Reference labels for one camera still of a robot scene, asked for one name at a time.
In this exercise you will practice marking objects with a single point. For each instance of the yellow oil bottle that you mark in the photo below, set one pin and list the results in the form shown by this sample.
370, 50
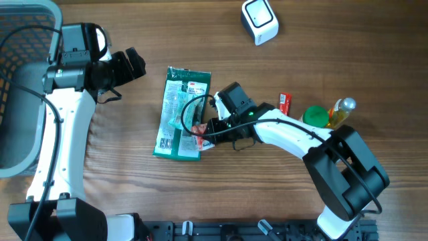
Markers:
340, 112

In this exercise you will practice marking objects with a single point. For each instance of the green lid jar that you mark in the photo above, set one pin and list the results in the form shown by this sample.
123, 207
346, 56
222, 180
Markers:
315, 116

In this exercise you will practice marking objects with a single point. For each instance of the white barcode scanner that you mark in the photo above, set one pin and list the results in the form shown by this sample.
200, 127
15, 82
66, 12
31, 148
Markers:
259, 20

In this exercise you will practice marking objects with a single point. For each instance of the grey plastic basket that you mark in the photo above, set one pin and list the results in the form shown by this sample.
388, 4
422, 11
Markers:
30, 44

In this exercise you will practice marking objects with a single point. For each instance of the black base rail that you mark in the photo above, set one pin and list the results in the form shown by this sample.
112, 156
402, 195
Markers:
299, 230

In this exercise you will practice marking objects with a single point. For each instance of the light green sachet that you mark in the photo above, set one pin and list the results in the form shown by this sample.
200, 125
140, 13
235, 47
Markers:
181, 100

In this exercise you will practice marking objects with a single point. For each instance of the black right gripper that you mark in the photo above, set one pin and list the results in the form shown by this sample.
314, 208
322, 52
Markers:
226, 138

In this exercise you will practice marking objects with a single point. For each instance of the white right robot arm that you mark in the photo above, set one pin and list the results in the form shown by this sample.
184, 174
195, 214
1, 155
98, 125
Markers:
345, 172

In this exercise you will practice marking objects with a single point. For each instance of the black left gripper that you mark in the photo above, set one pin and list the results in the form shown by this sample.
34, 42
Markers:
128, 72

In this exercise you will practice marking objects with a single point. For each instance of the orange tissue pack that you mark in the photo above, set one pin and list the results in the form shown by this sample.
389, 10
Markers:
200, 143

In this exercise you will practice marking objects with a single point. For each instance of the red sachet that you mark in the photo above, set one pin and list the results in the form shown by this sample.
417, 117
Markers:
285, 102

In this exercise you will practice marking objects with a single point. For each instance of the green glove package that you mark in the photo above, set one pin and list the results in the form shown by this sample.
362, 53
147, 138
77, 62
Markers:
172, 143

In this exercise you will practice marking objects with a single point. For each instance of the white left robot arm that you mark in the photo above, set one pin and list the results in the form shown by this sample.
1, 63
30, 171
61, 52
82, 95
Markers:
55, 206

